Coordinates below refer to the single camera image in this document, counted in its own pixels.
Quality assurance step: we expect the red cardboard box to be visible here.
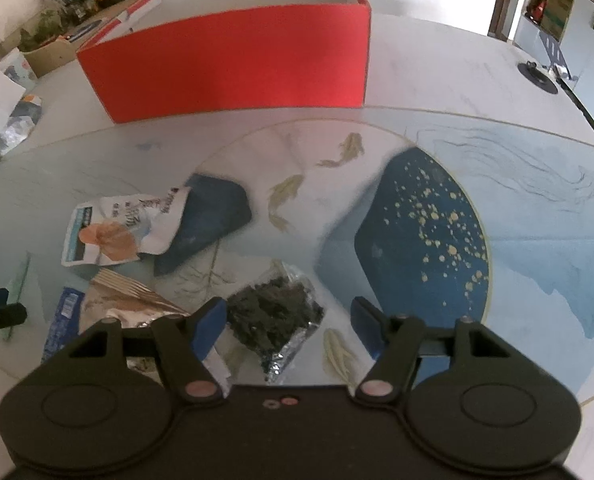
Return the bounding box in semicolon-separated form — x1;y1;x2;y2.
76;0;372;125

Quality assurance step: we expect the patterned desktop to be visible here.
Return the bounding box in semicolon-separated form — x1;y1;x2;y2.
0;12;594;480

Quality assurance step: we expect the green printed cardboard box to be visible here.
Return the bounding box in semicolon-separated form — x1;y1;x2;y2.
542;0;572;36

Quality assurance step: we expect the white side cabinet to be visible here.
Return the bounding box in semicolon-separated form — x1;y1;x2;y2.
74;0;162;46

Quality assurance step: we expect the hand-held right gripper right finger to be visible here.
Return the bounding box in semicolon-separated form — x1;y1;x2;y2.
351;296;512;401

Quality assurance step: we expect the blue snack packet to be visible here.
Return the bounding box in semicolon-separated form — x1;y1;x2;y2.
42;287;82;365

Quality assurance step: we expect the dark brown snack packet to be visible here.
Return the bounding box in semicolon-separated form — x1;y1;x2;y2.
225;262;326;385

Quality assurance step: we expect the phone stand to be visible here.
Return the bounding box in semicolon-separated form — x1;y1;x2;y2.
518;30;575;95

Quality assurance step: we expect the brown cardboard box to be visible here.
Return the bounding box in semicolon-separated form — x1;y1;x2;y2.
19;30;85;78

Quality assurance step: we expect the white floor cabinet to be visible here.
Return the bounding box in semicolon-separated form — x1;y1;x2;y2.
514;0;594;151

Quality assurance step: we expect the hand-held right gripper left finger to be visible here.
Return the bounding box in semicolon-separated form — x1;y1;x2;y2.
67;296;228;403

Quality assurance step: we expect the silver brown snack packet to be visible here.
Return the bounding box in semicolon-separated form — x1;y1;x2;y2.
84;269;232;376

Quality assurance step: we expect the clear plastic terrarium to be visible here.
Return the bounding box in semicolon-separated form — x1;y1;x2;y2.
0;0;62;56

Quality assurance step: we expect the white orange snack packet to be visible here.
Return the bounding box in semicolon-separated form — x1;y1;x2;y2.
61;186;192;267

